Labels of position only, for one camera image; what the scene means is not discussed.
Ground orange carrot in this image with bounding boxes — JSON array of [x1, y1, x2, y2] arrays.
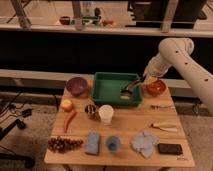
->
[[63, 110, 76, 133]]

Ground light blue crumpled cloth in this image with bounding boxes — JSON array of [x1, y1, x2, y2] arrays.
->
[[130, 130, 159, 159]]

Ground red bowl on shelf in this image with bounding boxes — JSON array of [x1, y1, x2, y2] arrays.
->
[[59, 16, 70, 25]]

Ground wooden table board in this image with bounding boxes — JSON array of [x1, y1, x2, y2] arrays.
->
[[44, 91, 195, 167]]

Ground purple bowl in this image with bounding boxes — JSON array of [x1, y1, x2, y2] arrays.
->
[[66, 77, 88, 96]]

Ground orange item on shelf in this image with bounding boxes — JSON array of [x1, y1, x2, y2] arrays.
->
[[101, 20, 114, 27]]

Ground metal fork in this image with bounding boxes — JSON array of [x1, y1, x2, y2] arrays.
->
[[150, 105, 175, 109]]

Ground bunch of dark grapes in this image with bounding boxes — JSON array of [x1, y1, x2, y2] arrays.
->
[[48, 136, 83, 153]]

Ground yellow apple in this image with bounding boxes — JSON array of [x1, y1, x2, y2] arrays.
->
[[60, 99, 73, 112]]

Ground blue sponge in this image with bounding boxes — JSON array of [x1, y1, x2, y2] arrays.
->
[[85, 132, 100, 155]]

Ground green toy on shelf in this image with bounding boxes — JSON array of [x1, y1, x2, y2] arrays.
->
[[82, 16, 100, 25]]

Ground striped small cup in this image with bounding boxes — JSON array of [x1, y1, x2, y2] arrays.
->
[[85, 104, 96, 119]]

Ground black cables on floor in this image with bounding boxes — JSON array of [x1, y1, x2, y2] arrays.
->
[[0, 93, 37, 169]]

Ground small blue cup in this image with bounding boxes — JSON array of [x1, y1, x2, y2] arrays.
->
[[106, 136, 121, 153]]

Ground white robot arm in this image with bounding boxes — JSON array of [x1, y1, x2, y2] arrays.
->
[[144, 38, 213, 114]]

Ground green plastic tray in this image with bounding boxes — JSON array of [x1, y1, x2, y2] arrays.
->
[[91, 72, 142, 106]]

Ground black phone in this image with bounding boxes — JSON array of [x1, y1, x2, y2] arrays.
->
[[157, 143, 183, 155]]

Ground wooden handled knife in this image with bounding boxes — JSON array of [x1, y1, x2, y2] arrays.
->
[[151, 123, 177, 132]]

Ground black dish brush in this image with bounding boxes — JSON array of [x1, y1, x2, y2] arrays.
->
[[120, 77, 145, 100]]

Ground white plastic cup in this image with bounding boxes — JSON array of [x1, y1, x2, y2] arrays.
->
[[98, 105, 114, 125]]

